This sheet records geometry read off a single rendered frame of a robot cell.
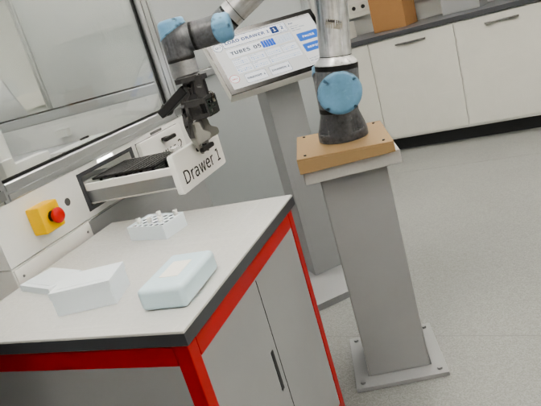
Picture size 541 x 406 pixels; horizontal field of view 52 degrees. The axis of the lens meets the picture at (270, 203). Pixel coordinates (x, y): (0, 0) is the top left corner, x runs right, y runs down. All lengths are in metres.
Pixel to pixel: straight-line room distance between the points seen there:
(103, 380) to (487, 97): 3.66
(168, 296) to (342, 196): 0.81
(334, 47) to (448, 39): 2.83
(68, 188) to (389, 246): 0.95
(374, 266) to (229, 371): 0.81
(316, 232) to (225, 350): 1.58
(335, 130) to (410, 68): 2.74
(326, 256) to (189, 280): 1.69
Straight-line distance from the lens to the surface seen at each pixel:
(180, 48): 1.53
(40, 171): 1.57
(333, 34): 1.50
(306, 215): 2.54
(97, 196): 1.68
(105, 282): 1.11
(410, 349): 1.92
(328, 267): 2.67
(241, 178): 3.53
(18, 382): 1.25
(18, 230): 1.50
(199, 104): 1.53
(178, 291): 0.98
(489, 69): 4.30
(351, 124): 1.66
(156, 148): 1.98
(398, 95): 4.40
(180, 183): 1.49
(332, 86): 1.49
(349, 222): 1.70
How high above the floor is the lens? 1.17
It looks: 17 degrees down
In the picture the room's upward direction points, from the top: 16 degrees counter-clockwise
